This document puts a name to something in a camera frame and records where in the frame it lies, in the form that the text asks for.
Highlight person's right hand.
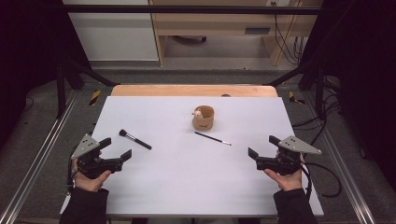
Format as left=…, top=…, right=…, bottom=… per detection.
left=263, top=167, right=304, bottom=192

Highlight yellow clamp right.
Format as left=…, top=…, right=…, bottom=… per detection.
left=288, top=91, right=306, bottom=105

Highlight black makeup brush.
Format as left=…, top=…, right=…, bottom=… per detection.
left=119, top=129, right=152, bottom=150

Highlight right hand-held gripper cable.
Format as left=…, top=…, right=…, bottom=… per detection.
left=298, top=162, right=313, bottom=200

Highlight black curtain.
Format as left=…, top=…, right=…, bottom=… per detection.
left=298, top=0, right=396, bottom=188
left=0, top=0, right=92, bottom=150

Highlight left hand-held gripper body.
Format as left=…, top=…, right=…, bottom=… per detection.
left=70, top=133, right=124, bottom=180

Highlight aluminium rail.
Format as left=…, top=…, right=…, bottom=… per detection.
left=0, top=90, right=80, bottom=224
left=303, top=92, right=377, bottom=224

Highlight thin black brush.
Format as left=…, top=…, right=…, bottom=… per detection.
left=194, top=131, right=233, bottom=147

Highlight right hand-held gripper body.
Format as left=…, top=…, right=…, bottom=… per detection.
left=255, top=135, right=322, bottom=175

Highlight looped black floor cable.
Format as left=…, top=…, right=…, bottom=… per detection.
left=303, top=119, right=343, bottom=199

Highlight left hand-held gripper cable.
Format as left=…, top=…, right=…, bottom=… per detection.
left=65, top=152, right=78, bottom=195

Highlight white cabinet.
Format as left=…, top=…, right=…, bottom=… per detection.
left=62, top=0, right=160, bottom=62

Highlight wooden brush holder cup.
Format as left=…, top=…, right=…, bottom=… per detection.
left=191, top=105, right=216, bottom=132

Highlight black metal stand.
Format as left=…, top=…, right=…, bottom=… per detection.
left=264, top=60, right=328, bottom=120
left=55, top=59, right=120, bottom=119

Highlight person's left hand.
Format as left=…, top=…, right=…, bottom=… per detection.
left=71, top=158, right=112, bottom=193

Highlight bundle of floor cables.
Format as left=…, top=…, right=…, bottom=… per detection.
left=292, top=76, right=342, bottom=132

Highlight white table mat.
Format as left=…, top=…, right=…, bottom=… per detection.
left=59, top=95, right=325, bottom=217

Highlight wooden desk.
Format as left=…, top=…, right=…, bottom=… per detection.
left=148, top=0, right=323, bottom=67

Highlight hand-held gripper cable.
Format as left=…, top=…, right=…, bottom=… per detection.
left=298, top=162, right=313, bottom=200
left=65, top=152, right=78, bottom=195

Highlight hanging black cables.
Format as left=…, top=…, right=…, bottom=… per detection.
left=273, top=2, right=304, bottom=65

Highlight black horizontal bar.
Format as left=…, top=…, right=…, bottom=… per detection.
left=62, top=4, right=323, bottom=16

